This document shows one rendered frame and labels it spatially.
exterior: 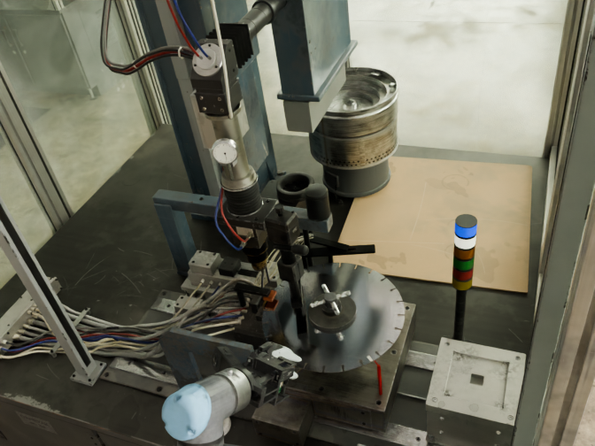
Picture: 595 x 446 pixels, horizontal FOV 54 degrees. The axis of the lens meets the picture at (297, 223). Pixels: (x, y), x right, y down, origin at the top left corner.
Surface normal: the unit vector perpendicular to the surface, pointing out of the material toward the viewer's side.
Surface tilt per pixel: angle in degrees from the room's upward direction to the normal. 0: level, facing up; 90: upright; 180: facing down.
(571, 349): 90
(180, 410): 56
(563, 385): 90
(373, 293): 0
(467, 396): 0
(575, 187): 90
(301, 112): 90
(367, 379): 0
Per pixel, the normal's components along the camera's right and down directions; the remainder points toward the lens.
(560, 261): -0.35, 0.63
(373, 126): 0.39, 0.55
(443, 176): -0.13, -0.76
